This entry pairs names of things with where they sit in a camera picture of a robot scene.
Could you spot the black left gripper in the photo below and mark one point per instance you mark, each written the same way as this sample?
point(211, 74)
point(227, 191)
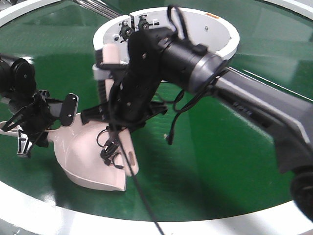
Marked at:
point(35, 114)

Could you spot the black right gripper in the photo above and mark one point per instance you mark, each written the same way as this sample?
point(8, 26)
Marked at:
point(138, 82)

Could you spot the pink hand brush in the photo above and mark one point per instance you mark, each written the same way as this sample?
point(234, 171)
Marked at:
point(119, 135)

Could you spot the pink plastic dustpan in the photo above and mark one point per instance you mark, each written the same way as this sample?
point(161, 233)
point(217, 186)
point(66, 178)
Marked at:
point(77, 151)

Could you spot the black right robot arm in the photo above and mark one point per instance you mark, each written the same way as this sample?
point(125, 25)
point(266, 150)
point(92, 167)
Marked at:
point(288, 119)

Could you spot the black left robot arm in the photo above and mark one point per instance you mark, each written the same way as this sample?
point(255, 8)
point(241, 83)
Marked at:
point(17, 75)

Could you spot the white outer conveyor rim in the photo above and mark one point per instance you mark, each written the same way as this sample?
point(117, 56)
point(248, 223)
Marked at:
point(97, 220)

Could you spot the black left bearing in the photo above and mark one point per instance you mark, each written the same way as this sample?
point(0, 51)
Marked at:
point(125, 31)

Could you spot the black bearing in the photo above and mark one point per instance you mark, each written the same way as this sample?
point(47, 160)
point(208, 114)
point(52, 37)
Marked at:
point(143, 24)
point(125, 31)

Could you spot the black right bearing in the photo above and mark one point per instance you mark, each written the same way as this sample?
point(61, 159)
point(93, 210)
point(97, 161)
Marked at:
point(143, 24)

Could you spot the chrome rollers top left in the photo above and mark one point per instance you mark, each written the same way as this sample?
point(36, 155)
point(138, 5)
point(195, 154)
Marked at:
point(99, 7)

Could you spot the chrome rollers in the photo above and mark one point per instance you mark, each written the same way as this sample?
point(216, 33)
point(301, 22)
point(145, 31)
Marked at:
point(99, 7)
point(271, 84)

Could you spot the chrome rollers right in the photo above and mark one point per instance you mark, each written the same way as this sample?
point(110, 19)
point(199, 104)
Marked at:
point(271, 84)

